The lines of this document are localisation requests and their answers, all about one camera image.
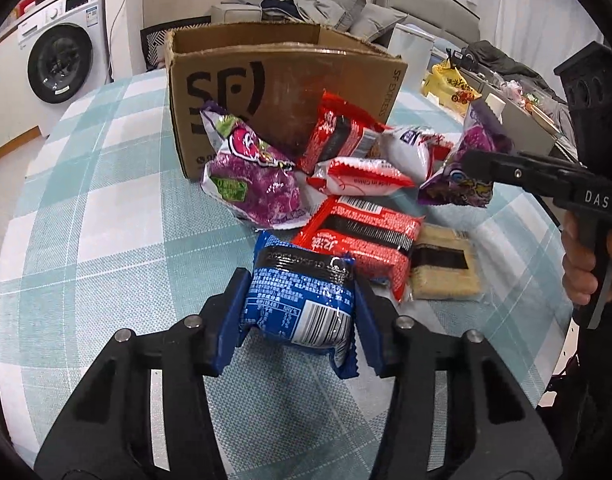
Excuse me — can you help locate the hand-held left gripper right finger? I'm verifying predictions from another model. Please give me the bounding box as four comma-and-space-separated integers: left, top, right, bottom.
353, 275, 564, 480

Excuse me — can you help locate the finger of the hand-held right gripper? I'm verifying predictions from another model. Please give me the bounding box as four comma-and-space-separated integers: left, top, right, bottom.
458, 148, 555, 199
514, 150, 585, 171

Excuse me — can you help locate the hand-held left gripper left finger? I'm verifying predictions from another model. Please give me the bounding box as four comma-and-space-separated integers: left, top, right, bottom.
33, 267, 251, 480

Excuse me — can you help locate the purple snack bag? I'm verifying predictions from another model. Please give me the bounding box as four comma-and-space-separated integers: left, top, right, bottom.
200, 100, 307, 231
418, 100, 514, 208

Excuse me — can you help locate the blue snack packet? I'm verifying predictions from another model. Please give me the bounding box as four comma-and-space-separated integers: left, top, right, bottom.
238, 232, 359, 380

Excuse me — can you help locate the white red snack bag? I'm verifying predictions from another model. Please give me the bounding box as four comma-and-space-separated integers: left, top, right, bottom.
381, 125, 457, 183

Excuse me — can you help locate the clear cracker packet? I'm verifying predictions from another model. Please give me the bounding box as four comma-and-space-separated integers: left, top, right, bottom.
408, 225, 484, 301

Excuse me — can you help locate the red white snack packet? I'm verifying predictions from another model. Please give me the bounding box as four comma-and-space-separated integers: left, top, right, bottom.
306, 156, 417, 196

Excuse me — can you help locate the brown cardboard box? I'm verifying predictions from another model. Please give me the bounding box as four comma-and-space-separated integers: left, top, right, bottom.
164, 22, 409, 181

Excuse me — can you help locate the person's right hand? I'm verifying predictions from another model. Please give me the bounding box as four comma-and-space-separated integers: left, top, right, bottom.
560, 209, 612, 307

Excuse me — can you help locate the grey coffee table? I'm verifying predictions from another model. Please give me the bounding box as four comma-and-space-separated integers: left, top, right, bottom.
431, 45, 576, 161

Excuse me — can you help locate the white paper cup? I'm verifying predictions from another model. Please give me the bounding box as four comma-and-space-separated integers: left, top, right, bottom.
483, 92, 506, 121

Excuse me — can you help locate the large red black snack packet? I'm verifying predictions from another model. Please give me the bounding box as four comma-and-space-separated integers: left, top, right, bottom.
291, 196, 425, 303

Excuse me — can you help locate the yellow plastic bag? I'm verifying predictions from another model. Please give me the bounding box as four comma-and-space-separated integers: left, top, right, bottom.
421, 57, 481, 106

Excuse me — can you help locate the dark green coat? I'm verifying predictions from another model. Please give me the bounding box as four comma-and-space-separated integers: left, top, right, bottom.
466, 40, 541, 86

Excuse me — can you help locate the white curtain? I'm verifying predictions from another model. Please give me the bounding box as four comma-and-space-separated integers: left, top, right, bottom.
480, 0, 606, 61

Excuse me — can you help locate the white trash bin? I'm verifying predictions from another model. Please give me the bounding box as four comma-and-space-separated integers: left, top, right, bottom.
388, 24, 437, 86

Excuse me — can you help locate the teal checkered tablecloth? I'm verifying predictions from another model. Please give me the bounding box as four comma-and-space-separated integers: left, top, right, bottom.
0, 67, 581, 480

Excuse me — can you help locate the grey cushion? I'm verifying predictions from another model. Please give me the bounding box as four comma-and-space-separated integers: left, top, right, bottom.
313, 0, 369, 31
351, 2, 409, 41

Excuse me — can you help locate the grey jacket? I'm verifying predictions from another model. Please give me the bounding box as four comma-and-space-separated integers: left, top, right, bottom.
298, 0, 347, 28

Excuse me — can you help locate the dark jacket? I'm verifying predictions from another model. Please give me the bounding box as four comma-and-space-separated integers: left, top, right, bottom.
260, 0, 307, 23

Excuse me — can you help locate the black white patterned basket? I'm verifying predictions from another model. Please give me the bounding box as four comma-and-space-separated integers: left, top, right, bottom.
140, 16, 211, 72

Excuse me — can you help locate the white washing machine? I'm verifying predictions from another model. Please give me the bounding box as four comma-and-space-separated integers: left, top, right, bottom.
17, 0, 112, 106

